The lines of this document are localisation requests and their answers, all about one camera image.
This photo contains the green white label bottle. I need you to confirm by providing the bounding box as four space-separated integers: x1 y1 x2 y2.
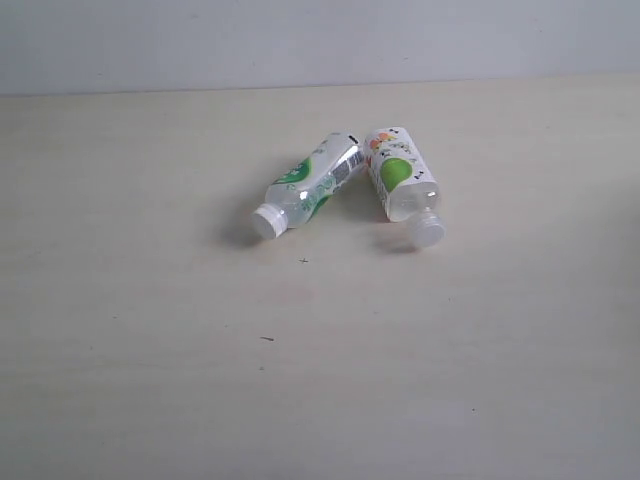
251 132 364 239

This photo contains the green apple label bottle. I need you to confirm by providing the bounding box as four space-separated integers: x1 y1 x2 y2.
365 127 445 248

